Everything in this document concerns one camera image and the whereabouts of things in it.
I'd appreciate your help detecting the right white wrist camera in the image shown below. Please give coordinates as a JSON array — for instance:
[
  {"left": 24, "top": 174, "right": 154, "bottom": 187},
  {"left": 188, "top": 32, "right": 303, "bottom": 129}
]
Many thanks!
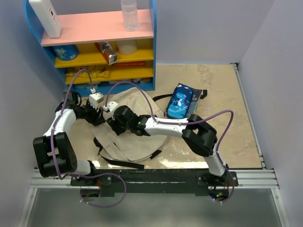
[{"left": 103, "top": 102, "right": 119, "bottom": 113}]

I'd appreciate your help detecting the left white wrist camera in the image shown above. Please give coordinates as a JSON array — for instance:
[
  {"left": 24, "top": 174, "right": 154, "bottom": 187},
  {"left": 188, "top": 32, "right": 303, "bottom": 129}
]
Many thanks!
[{"left": 88, "top": 92, "right": 104, "bottom": 109}]

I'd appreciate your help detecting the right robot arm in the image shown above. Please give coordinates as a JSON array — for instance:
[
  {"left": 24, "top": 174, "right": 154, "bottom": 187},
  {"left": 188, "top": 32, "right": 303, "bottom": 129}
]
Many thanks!
[{"left": 103, "top": 102, "right": 228, "bottom": 186}]

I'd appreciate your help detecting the blue shelf unit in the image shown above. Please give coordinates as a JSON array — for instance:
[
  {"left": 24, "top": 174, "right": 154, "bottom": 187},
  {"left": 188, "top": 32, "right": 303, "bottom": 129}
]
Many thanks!
[{"left": 23, "top": 0, "right": 157, "bottom": 94}]

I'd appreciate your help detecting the orange silver snack packet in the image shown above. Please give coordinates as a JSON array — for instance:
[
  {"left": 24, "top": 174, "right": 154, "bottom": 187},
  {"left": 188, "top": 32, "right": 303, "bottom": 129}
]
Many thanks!
[{"left": 94, "top": 42, "right": 118, "bottom": 65}]

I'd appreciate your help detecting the white small boxes row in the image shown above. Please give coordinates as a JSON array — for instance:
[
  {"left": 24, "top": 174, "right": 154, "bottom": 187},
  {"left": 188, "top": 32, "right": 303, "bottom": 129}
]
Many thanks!
[{"left": 74, "top": 77, "right": 152, "bottom": 89}]

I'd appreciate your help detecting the beige canvas backpack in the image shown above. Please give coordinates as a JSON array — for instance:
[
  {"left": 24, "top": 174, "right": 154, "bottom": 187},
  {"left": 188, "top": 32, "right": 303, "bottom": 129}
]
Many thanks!
[{"left": 91, "top": 87, "right": 168, "bottom": 163}]

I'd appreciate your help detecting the blue dinosaur pencil case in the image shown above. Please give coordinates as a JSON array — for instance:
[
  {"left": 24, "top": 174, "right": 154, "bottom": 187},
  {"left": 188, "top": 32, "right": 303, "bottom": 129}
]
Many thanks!
[{"left": 165, "top": 83, "right": 193, "bottom": 119}]

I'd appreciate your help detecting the yellow chips bag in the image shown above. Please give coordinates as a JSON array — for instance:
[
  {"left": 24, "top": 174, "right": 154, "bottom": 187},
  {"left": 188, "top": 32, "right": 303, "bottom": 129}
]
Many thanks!
[{"left": 65, "top": 65, "right": 111, "bottom": 78}]

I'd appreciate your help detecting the clear plastic water bottle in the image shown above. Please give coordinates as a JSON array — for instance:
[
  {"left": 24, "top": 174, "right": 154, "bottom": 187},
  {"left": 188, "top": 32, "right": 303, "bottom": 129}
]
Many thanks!
[{"left": 120, "top": 0, "right": 139, "bottom": 31}]

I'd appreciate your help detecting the aluminium frame rail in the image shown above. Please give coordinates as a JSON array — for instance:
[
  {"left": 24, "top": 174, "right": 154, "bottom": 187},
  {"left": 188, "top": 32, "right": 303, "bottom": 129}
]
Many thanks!
[{"left": 19, "top": 64, "right": 288, "bottom": 227}]

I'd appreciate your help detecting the white cylindrical container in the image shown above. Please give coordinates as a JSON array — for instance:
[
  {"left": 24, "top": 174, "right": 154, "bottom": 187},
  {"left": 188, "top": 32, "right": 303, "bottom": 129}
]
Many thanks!
[{"left": 116, "top": 39, "right": 137, "bottom": 55}]

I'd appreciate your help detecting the red flat box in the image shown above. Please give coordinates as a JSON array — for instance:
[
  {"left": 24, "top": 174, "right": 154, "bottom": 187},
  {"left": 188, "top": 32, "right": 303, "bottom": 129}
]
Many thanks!
[{"left": 113, "top": 61, "right": 145, "bottom": 67}]

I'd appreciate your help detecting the blue round snack tub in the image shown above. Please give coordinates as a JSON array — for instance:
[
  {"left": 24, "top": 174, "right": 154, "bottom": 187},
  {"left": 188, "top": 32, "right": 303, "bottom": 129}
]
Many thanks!
[{"left": 52, "top": 44, "right": 79, "bottom": 61}]

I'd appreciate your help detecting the white rectangular bottle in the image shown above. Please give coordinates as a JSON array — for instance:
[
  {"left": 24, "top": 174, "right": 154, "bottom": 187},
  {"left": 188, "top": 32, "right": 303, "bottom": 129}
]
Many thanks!
[{"left": 29, "top": 0, "right": 62, "bottom": 38}]

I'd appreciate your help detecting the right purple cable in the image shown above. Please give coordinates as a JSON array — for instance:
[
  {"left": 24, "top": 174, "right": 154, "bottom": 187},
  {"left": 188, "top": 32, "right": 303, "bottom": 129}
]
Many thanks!
[{"left": 105, "top": 81, "right": 235, "bottom": 204}]

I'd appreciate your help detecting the dark cover book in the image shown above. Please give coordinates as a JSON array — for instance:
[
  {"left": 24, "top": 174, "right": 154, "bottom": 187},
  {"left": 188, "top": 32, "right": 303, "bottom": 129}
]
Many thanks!
[{"left": 186, "top": 89, "right": 203, "bottom": 118}]

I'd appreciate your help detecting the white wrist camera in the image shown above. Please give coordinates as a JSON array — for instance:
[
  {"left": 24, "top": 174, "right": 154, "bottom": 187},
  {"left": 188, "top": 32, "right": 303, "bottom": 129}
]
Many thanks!
[
  {"left": 103, "top": 102, "right": 119, "bottom": 113},
  {"left": 88, "top": 92, "right": 104, "bottom": 109}
]

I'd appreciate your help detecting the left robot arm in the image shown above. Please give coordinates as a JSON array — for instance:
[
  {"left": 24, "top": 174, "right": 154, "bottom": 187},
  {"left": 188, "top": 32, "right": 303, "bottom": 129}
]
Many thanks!
[{"left": 33, "top": 91, "right": 105, "bottom": 185}]

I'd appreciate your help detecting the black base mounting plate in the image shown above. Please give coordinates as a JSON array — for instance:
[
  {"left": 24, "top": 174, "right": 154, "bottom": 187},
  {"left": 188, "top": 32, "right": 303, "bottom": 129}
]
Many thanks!
[{"left": 71, "top": 169, "right": 239, "bottom": 199}]

